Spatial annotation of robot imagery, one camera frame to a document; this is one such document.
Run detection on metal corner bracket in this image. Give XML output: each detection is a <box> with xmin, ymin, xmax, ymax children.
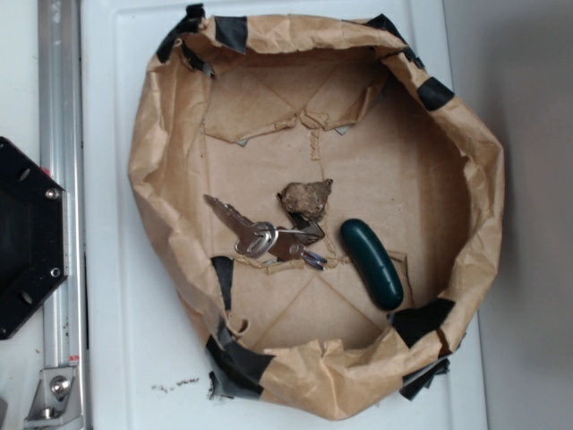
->
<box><xmin>23</xmin><ymin>366</ymin><xmax>84</xmax><ymax>429</ymax></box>

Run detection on white plastic board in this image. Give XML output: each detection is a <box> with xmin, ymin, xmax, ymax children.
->
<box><xmin>81</xmin><ymin>1</ymin><xmax>487</xmax><ymax>429</ymax></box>

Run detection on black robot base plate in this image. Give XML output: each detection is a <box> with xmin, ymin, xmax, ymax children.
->
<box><xmin>1</xmin><ymin>137</ymin><xmax>67</xmax><ymax>340</ymax></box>

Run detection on dark green plastic pickle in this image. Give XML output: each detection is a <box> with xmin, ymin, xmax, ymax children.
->
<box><xmin>340</xmin><ymin>219</ymin><xmax>404</xmax><ymax>311</ymax></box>

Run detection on silver key bunch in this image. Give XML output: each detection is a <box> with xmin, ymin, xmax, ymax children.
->
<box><xmin>203</xmin><ymin>194</ymin><xmax>328</xmax><ymax>271</ymax></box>

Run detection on brown rock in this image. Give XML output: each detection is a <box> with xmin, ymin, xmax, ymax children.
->
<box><xmin>277</xmin><ymin>179</ymin><xmax>333</xmax><ymax>222</ymax></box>

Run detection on brown paper bag tray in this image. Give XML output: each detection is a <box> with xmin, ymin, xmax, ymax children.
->
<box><xmin>129</xmin><ymin>6</ymin><xmax>505</xmax><ymax>420</ymax></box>

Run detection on aluminium extrusion rail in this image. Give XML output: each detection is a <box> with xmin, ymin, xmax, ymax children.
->
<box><xmin>38</xmin><ymin>1</ymin><xmax>91</xmax><ymax>429</ymax></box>

